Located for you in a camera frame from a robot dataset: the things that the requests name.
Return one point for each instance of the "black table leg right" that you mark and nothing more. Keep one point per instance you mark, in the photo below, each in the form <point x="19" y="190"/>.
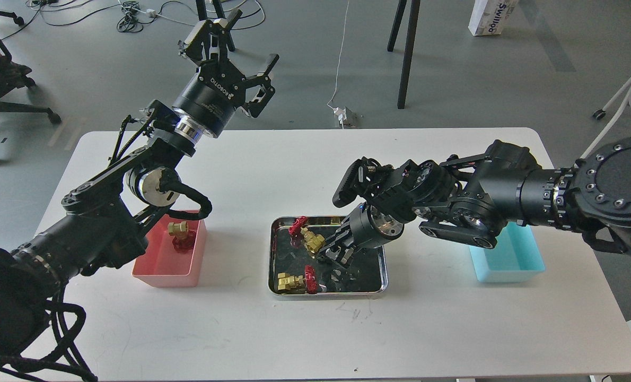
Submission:
<point x="413" y="19"/>

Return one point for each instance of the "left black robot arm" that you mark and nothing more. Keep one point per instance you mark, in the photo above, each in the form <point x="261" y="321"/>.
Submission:
<point x="108" y="217"/>

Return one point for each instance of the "white chair base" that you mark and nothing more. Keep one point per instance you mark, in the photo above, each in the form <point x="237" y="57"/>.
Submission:
<point x="622" y="95"/>

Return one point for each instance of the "light blue plastic box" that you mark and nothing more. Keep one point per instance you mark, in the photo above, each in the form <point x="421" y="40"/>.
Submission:
<point x="515" y="258"/>

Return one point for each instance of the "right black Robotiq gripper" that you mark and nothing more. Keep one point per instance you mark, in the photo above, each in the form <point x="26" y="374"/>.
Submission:
<point x="364" y="227"/>

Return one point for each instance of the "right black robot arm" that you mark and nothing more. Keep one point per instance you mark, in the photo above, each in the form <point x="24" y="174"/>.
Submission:
<point x="471" y="200"/>

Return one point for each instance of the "brass valve top left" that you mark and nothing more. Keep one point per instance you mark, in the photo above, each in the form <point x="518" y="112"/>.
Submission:
<point x="301" y="235"/>

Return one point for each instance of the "brass valve red handle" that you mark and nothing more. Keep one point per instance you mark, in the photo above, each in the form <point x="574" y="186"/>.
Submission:
<point x="183" y="239"/>

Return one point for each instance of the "brass valve bottom left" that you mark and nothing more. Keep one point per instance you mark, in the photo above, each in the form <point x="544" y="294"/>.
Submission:
<point x="307" y="282"/>

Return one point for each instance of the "stainless steel tray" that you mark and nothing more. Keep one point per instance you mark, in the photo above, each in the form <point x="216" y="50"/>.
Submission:
<point x="366" y="276"/>

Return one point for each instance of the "white power adapter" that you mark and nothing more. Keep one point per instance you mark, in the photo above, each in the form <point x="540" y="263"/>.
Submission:
<point x="346" y="118"/>

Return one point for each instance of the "white cardboard box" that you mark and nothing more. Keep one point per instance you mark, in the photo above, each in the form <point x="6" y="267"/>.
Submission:
<point x="488" y="18"/>

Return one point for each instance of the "black cable bundle floor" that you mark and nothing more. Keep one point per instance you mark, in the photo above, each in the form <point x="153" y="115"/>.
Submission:
<point x="130" y="17"/>

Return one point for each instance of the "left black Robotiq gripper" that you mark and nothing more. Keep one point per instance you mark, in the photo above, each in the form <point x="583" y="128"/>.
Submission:
<point x="219" y="88"/>

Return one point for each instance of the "pink plastic box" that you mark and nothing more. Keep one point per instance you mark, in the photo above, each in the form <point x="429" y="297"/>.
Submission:
<point x="164" y="267"/>

